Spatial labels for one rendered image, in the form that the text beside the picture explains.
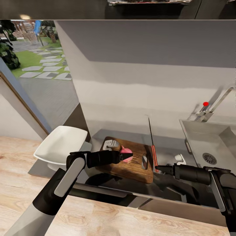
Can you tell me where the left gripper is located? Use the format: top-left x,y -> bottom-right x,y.
98,150 -> 133,166

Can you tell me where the cutting board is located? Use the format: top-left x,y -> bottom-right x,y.
95,136 -> 154,184

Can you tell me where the bowl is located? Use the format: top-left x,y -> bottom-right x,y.
34,126 -> 88,165

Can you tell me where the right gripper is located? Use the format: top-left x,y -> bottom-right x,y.
155,163 -> 197,182

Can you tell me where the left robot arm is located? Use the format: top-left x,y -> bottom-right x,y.
4,140 -> 133,236

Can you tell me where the vidalia onion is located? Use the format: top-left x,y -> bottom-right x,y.
120,147 -> 133,163

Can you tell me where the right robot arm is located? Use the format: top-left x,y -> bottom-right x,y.
155,154 -> 236,236

